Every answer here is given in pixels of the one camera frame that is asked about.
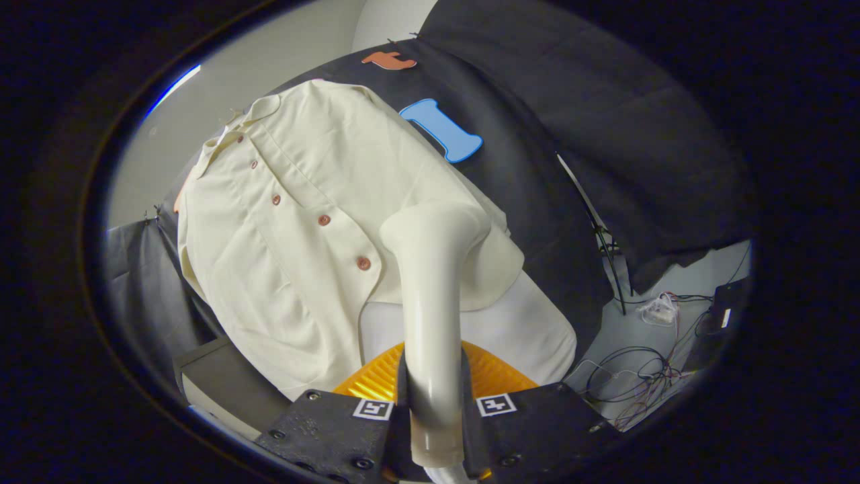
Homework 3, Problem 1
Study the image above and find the cream button shirt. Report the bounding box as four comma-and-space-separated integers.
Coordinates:
176, 79, 525, 402

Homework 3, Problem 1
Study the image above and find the black device box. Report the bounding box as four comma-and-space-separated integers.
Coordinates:
699, 279, 748, 337

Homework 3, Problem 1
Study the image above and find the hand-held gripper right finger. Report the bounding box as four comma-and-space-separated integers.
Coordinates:
460, 341, 622, 483

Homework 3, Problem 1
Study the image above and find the grey cabinet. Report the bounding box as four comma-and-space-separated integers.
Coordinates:
173, 336, 293, 441

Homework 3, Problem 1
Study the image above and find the tangle of cables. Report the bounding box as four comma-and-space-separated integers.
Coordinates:
581, 292, 713, 431

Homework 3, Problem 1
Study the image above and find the ceiling light panel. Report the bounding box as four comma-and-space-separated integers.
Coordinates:
144, 64, 202, 120

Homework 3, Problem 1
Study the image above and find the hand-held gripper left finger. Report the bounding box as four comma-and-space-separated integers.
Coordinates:
254, 341, 412, 484

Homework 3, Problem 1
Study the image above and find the thin metal stand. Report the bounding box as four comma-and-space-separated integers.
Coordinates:
556, 153, 632, 317

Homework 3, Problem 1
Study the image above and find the black backdrop cloth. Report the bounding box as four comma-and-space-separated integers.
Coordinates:
104, 0, 760, 350

